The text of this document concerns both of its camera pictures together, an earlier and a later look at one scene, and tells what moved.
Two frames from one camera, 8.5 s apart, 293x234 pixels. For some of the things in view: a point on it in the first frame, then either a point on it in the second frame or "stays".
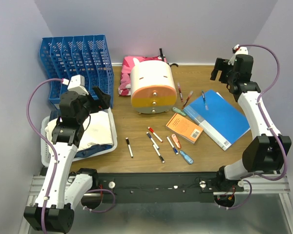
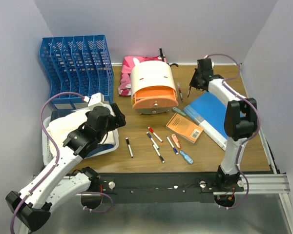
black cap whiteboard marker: (127, 141) stays
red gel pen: (187, 99) → (189, 91)
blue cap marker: (149, 135) stays
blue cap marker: (174, 148) stays
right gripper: (220, 64) → (192, 83)
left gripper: (103, 103) → (118, 121)
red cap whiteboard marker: (152, 131) stays
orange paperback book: (188, 128) stays
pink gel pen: (180, 92) stays
